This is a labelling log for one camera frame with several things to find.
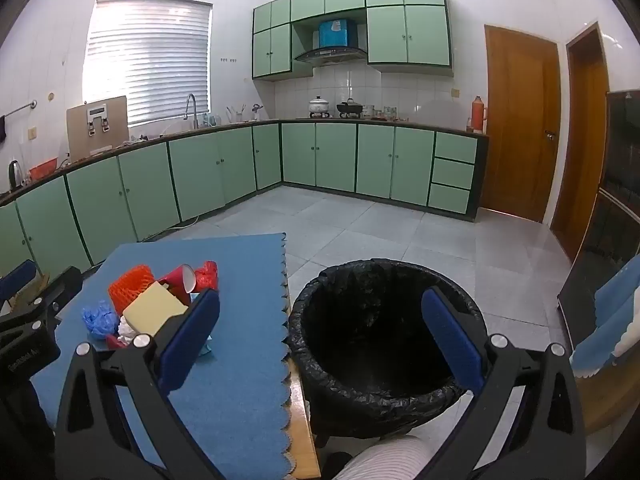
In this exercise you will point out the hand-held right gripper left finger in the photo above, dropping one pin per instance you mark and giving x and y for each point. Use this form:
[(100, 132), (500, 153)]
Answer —
[(192, 335)]

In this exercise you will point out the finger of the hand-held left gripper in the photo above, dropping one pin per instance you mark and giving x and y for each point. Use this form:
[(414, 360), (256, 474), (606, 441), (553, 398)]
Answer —
[(17, 277), (67, 282)]

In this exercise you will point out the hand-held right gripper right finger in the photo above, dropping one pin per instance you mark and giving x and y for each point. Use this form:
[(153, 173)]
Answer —
[(450, 340)]

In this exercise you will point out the light blue wrapper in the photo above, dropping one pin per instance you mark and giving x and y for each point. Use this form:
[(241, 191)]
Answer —
[(205, 350)]

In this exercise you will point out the blue glove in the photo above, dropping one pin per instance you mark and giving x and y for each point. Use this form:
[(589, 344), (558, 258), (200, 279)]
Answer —
[(99, 320)]

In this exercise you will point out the yellow sponge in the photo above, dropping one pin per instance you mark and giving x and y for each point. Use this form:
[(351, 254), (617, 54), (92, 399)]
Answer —
[(150, 310)]

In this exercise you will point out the red wrapper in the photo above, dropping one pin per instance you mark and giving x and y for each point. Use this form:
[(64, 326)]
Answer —
[(175, 280), (117, 342)]

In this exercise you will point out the red snack packet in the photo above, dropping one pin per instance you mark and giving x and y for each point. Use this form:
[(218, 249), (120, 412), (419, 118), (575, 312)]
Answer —
[(207, 272)]

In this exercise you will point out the white tissue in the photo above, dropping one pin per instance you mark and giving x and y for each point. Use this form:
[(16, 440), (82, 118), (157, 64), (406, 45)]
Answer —
[(126, 330)]

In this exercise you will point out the black bagged waste bin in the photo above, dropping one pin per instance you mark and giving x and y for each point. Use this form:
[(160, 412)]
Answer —
[(380, 340)]

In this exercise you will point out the blue felt mat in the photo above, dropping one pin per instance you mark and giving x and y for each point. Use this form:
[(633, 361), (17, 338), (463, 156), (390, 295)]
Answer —
[(240, 385)]

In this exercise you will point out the steel electric kettle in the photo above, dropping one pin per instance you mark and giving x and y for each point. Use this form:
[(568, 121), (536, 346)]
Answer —
[(15, 175)]

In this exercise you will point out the red plastic basket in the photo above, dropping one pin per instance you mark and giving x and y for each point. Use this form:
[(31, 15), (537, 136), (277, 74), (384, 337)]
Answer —
[(44, 169)]

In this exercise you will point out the cardboard box on counter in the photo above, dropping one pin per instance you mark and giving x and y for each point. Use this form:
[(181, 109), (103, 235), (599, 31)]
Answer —
[(75, 135)]

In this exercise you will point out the dark hanging cloth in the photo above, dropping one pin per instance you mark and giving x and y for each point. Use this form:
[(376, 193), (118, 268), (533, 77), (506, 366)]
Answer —
[(2, 129)]

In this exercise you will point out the blue cloth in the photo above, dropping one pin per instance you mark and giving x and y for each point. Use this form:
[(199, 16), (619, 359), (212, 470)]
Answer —
[(615, 300)]

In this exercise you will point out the black glass cabinet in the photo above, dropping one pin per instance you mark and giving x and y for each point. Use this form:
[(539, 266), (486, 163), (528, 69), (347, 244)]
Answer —
[(615, 210)]

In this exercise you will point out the green base cabinets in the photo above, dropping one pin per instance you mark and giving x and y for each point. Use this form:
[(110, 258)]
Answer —
[(340, 160)]

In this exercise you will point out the steel sink faucet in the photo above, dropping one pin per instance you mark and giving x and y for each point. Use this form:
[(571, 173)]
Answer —
[(191, 107)]

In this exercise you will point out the utensil holder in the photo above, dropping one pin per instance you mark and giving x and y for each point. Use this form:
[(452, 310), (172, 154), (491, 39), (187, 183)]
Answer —
[(235, 115)]

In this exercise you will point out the closed wooden door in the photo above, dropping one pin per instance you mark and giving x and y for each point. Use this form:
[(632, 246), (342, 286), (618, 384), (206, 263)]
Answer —
[(520, 125)]

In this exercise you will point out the orange thermos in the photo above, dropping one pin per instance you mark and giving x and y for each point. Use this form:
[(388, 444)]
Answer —
[(479, 115)]

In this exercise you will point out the open wooden door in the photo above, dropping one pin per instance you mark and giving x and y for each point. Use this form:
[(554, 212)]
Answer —
[(585, 150)]

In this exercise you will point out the patterned ceramic jar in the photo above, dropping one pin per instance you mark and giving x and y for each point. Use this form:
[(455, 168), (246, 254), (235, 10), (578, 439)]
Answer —
[(390, 112), (367, 111)]

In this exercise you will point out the white window blinds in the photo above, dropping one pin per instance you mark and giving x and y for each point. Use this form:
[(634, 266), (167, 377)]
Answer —
[(150, 60)]

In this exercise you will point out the black wok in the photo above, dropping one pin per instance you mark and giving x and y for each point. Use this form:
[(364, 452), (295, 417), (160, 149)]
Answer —
[(349, 108)]

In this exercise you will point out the white cooking pot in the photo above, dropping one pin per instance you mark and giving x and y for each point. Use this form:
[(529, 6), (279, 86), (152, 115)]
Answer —
[(319, 106)]

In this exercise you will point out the range hood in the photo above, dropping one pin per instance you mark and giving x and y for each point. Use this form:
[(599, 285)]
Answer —
[(330, 54)]

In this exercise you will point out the blue box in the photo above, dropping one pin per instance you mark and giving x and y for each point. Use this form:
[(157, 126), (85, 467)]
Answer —
[(336, 32)]

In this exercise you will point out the steel towel rail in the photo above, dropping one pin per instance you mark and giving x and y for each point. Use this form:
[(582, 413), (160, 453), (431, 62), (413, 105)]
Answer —
[(20, 108)]

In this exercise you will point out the white clamp bracket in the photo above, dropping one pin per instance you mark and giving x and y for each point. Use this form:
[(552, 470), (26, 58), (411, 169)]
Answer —
[(97, 115)]

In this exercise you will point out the green wall cabinets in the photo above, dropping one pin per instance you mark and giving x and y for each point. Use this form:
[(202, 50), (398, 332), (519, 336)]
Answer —
[(410, 35)]

